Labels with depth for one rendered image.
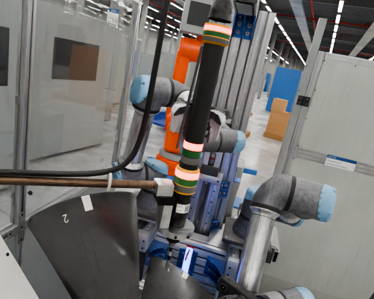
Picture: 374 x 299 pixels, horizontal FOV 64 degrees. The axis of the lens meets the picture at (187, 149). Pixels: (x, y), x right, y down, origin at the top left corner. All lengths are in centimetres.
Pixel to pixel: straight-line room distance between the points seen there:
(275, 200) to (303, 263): 179
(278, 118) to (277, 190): 890
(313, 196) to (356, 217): 162
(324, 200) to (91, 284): 68
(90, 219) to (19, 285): 24
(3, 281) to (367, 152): 223
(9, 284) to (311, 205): 81
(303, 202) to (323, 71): 146
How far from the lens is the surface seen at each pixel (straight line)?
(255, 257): 97
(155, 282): 87
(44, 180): 50
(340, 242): 268
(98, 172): 50
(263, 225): 98
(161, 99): 120
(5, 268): 80
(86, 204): 66
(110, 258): 65
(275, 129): 989
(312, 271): 278
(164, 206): 54
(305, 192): 99
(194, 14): 454
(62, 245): 64
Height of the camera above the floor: 175
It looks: 16 degrees down
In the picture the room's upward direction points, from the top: 12 degrees clockwise
